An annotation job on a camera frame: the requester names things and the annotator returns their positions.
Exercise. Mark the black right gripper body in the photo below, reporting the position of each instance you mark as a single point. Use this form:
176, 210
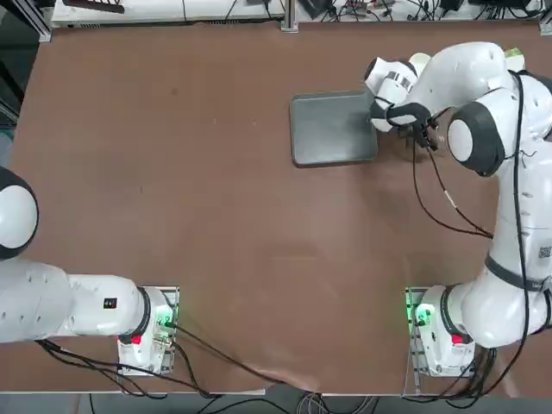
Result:
424, 136

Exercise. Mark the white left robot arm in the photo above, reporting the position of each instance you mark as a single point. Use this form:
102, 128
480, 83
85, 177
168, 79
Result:
86, 310

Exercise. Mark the aluminium frame post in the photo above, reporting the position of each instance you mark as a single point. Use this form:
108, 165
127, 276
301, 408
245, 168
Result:
290, 17
545, 25

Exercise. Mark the grey-teal plastic tray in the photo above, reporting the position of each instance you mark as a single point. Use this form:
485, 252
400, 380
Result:
332, 129

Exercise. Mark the green tissue pack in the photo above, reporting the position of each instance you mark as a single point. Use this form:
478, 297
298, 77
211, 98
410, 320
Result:
515, 54

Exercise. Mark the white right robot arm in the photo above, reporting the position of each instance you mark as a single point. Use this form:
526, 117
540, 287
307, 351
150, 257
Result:
466, 69

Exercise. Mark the black comb-shaped rack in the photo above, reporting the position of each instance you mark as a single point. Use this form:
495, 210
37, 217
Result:
95, 5

